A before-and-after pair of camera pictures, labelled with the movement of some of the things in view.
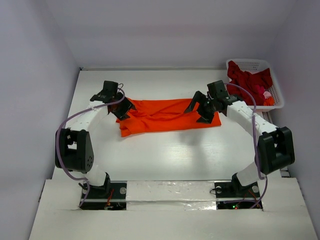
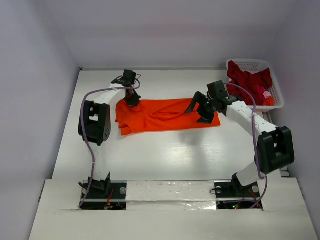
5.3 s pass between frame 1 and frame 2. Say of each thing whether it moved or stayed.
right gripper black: stayed
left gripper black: moved
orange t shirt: stayed
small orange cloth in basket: stayed
